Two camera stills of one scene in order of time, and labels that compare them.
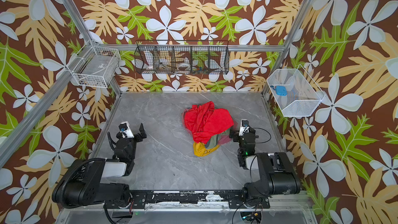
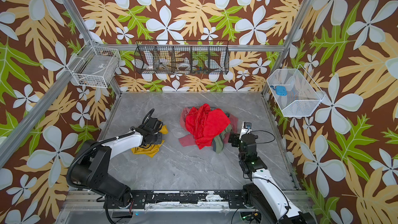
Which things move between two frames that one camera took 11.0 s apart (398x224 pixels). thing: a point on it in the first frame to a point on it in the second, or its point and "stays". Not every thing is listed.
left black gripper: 142,135 to 160,137
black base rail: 238,199 stays
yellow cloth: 200,150 to 151,150
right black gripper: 243,136 stays
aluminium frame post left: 71,7 stays
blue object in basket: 280,90 stays
